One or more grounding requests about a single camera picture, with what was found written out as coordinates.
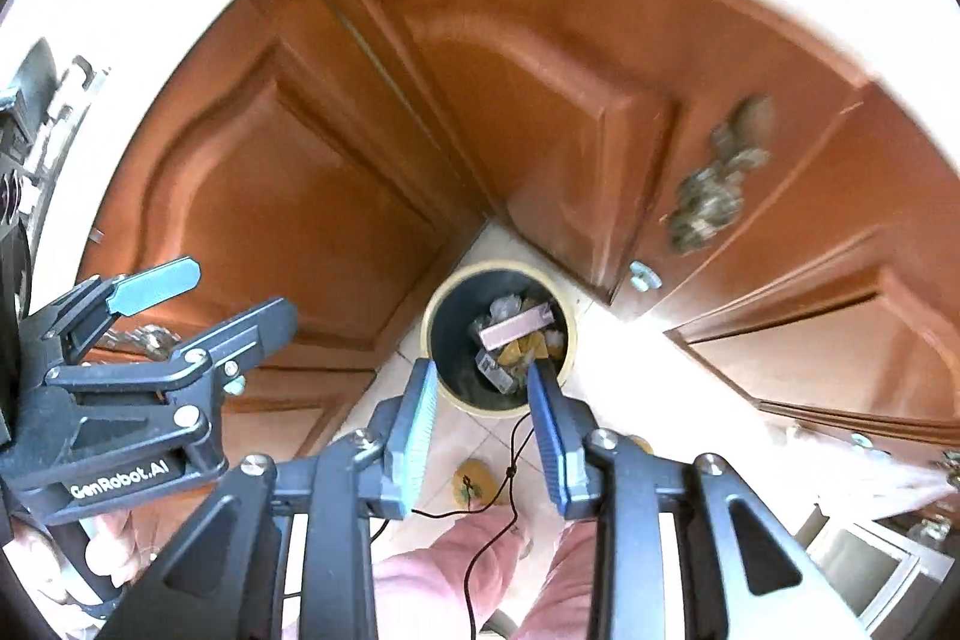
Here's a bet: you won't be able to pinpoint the yellow wrapper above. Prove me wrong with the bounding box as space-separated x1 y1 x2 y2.
498 330 566 380

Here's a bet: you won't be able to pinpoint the white blue medicine box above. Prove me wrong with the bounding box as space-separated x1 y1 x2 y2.
475 349 519 395

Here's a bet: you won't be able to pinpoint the pink strawberry milk carton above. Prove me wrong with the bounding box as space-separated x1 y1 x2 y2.
478 304 555 351

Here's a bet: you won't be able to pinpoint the clear plastic bottle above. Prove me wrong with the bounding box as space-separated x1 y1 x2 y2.
488 294 524 325

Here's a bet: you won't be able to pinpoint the round trash bin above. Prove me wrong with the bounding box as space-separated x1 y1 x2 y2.
421 262 578 417

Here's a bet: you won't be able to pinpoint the person's left hand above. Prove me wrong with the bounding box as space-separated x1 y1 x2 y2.
2 509 163 604

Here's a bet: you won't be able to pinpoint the yellow right slipper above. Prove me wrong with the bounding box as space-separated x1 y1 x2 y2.
628 435 654 455

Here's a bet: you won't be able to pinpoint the yellow slipper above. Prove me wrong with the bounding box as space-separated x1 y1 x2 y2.
628 435 654 455
451 459 498 512

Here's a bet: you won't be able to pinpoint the yellow left slipper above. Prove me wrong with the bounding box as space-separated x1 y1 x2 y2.
451 459 498 512

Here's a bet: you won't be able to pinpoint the person's pink trouser legs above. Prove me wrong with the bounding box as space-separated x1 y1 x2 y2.
374 505 597 638

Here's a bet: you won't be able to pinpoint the left brown cabinet door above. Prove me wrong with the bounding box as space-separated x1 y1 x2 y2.
80 0 483 370

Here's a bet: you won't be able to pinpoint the right brown cabinet door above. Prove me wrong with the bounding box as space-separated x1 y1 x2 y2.
610 84 960 453

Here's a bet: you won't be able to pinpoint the brown wooden cabinet door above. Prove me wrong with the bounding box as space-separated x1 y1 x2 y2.
329 0 866 302

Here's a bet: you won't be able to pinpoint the ornate metal door handle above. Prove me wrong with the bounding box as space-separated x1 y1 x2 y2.
667 94 776 255

